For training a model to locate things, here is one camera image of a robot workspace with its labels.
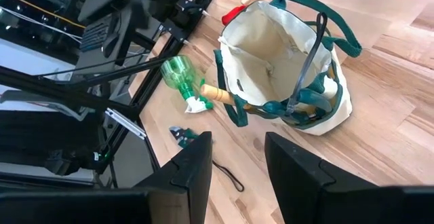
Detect green pruning shears with strap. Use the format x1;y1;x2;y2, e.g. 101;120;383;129
168;126;245;193

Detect cream and green gardening bag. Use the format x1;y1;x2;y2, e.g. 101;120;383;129
213;0;363;136

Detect black device with green light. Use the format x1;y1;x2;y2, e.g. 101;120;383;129
0;110;113;179

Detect silver frame bracket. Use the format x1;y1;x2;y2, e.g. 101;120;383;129
104;107;147;140

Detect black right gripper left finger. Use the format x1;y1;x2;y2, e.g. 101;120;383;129
134;131;213;224

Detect green spray bottle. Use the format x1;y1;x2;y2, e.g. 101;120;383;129
160;54;214;114

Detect yellow extension cord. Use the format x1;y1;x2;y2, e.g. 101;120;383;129
0;0;86;29

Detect large trowel with wooden handle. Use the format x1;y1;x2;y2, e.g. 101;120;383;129
199;83;254;111

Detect green handled snips with strap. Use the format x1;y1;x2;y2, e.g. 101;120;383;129
262;12;335;125

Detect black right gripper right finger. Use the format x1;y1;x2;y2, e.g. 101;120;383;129
264;132;401;224

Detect black aluminium table frame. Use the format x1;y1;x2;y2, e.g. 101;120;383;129
0;0;226;189

